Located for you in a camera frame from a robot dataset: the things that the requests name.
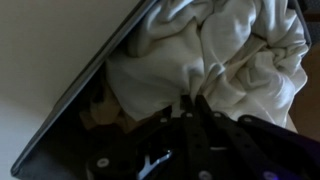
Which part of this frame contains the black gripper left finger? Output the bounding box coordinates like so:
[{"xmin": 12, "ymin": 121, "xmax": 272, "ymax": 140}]
[{"xmin": 87, "ymin": 94, "xmax": 214, "ymax": 180}]

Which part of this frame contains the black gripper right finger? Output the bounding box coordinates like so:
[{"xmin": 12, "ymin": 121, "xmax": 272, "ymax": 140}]
[{"xmin": 194, "ymin": 94, "xmax": 320, "ymax": 180}]

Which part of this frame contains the white cloth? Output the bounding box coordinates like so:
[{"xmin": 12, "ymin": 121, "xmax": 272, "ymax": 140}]
[{"xmin": 104, "ymin": 0, "xmax": 309, "ymax": 129}]

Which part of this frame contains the gray fabric storage box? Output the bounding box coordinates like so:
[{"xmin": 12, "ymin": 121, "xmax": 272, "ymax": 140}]
[{"xmin": 9, "ymin": 0, "xmax": 313, "ymax": 180}]

